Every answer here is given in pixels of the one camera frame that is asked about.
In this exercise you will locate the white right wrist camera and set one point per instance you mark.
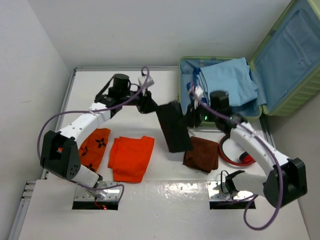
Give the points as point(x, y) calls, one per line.
point(197, 93)

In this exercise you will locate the plain orange cloth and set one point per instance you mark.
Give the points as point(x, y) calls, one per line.
point(129, 158)

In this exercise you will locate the black pouch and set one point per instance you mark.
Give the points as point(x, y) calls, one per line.
point(174, 130)

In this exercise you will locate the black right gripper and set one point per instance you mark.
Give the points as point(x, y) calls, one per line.
point(191, 113)

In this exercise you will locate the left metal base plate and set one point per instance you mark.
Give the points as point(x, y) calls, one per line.
point(110, 192)

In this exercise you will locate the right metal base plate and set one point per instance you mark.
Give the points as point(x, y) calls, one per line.
point(217, 192)

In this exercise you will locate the green suitcase blue lining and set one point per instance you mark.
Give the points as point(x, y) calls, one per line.
point(285, 67)

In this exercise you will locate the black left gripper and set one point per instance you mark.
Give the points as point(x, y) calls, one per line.
point(146, 104)

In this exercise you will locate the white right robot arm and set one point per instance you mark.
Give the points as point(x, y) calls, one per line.
point(284, 179)

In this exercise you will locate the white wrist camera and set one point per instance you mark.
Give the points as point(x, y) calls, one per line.
point(197, 93)
point(145, 82)

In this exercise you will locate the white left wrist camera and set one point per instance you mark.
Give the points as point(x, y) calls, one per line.
point(145, 82)

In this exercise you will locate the brown folded towel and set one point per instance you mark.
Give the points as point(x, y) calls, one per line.
point(204, 156)

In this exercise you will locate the light blue garment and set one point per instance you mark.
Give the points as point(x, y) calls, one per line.
point(232, 77)

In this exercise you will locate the metal base plate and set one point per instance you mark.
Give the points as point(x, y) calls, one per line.
point(110, 192)
point(217, 192)

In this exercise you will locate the dark blue garment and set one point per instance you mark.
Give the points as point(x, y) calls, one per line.
point(197, 81)

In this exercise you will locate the orange black patterned cloth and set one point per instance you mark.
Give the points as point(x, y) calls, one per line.
point(93, 148)

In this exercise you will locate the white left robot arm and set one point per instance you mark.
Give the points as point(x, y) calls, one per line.
point(59, 150)

